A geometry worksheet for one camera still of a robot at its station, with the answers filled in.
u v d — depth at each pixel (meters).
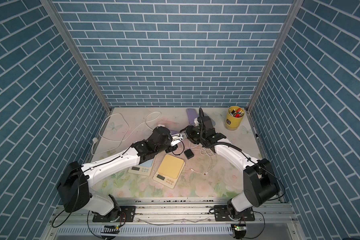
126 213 0.73
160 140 0.60
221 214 0.74
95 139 1.04
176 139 0.68
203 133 0.65
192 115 1.16
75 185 0.41
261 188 0.44
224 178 0.87
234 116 0.99
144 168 0.87
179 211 0.75
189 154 0.95
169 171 0.86
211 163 0.91
